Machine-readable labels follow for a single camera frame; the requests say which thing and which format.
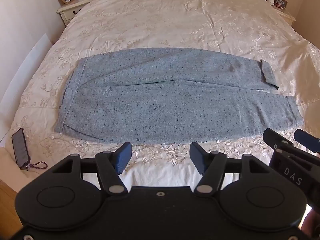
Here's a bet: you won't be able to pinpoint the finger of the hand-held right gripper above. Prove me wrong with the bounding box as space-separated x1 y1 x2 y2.
294 129 320 153
263 129 294 153

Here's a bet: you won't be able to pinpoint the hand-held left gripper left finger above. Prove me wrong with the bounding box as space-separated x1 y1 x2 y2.
51 142 132 197

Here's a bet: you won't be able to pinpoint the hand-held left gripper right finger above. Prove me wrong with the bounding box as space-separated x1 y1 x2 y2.
190 142 272 197

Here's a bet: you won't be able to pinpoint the grey speckled pants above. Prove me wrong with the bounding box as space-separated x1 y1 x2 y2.
54 47 304 145

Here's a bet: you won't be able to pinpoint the black smartphone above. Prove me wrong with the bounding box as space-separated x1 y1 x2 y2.
12 128 31 168

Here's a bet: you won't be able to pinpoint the cream embroidered bedspread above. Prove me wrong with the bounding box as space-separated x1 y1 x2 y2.
0 0 320 189

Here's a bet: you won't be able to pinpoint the cream nightstand with drawer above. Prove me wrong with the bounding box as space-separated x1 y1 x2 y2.
57 0 101 27

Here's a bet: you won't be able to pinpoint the braided phone wrist strap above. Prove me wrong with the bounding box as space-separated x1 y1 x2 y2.
25 162 48 170

